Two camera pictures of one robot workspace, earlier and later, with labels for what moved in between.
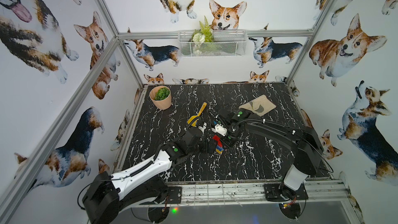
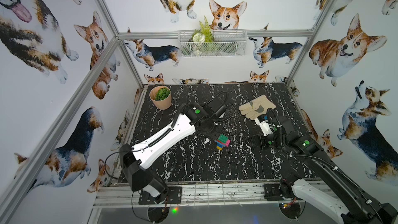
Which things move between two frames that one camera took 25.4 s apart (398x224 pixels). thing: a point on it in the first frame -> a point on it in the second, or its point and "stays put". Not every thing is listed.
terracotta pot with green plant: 161,97 stays put
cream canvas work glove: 260,106 stays put
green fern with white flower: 203,39 stays put
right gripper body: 229,139 -> 273,140
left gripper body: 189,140 -> 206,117
